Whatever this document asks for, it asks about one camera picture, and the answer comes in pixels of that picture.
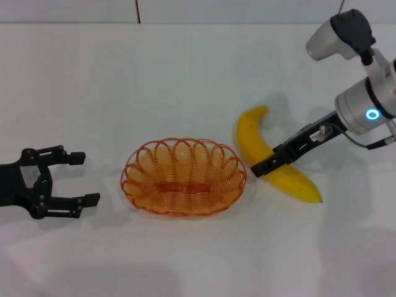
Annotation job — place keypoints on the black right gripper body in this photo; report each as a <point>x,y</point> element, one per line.
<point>318,130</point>

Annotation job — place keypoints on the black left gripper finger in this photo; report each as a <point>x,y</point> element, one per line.
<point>77,157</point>
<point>89,200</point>

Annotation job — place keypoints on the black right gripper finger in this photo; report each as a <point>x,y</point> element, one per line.
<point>266,165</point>

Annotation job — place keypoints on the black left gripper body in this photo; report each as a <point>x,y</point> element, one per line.
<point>15,185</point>

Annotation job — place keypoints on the yellow banana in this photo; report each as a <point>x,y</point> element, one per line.
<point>247,133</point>

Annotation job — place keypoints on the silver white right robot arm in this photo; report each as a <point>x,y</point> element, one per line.
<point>355,102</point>

